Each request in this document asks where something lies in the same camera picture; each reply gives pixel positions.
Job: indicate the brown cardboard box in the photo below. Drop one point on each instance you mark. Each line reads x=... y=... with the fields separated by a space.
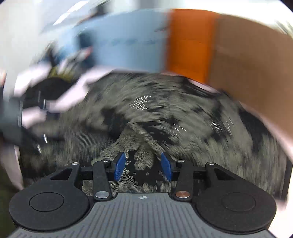
x=251 y=68

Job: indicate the orange cardboard box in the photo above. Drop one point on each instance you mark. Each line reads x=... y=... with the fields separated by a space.
x=190 y=45

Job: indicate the black patterned lace blouse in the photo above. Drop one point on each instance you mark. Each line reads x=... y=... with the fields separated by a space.
x=183 y=114

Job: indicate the person's dark green clothing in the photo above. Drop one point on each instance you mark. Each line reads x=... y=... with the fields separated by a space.
x=6 y=196

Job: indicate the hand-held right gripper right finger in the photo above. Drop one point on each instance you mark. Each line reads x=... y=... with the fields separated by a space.
x=166 y=166

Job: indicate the light blue cardboard box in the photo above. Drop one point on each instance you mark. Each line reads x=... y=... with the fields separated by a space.
x=128 y=45

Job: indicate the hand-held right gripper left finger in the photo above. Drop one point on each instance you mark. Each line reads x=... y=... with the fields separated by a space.
x=119 y=166

